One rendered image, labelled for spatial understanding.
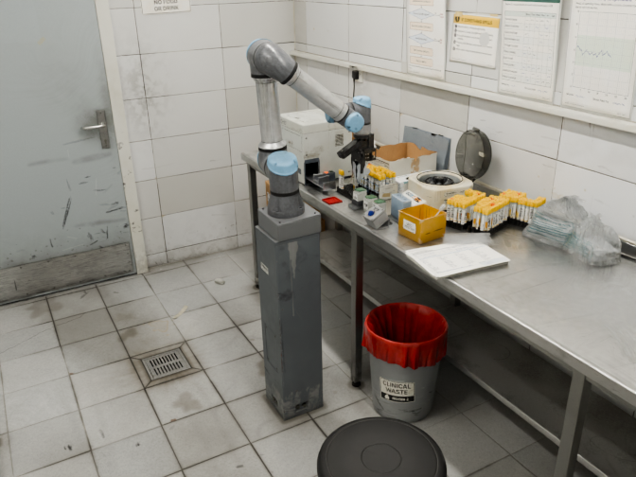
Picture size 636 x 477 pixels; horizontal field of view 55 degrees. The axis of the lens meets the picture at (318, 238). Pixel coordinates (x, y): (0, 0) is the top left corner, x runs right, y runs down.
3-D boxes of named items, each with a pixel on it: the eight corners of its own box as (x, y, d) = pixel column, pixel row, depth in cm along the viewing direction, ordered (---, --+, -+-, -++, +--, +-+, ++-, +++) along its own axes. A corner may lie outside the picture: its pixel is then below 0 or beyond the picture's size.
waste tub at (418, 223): (397, 234, 240) (397, 210, 236) (422, 225, 247) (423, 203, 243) (420, 245, 230) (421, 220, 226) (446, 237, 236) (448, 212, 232)
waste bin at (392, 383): (346, 393, 287) (346, 311, 269) (409, 369, 303) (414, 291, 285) (394, 441, 257) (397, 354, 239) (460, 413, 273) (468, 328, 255)
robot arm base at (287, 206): (273, 220, 235) (270, 197, 231) (263, 206, 248) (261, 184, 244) (309, 214, 239) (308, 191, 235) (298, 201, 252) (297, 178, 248)
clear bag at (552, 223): (514, 235, 237) (520, 189, 229) (537, 222, 247) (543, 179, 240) (578, 255, 219) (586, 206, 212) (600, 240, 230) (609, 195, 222)
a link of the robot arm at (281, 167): (273, 195, 233) (271, 162, 227) (264, 184, 244) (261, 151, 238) (303, 190, 236) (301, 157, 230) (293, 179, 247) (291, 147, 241)
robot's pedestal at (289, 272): (284, 421, 270) (274, 242, 235) (265, 396, 286) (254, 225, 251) (323, 406, 279) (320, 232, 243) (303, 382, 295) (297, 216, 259)
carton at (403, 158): (360, 178, 304) (360, 149, 298) (406, 168, 317) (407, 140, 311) (388, 192, 285) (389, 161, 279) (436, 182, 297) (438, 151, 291)
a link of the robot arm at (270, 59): (273, 39, 209) (372, 116, 234) (266, 35, 219) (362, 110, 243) (255, 67, 211) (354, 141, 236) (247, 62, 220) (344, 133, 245)
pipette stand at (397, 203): (387, 217, 256) (388, 194, 252) (402, 214, 259) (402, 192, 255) (398, 225, 248) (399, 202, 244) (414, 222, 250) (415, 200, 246)
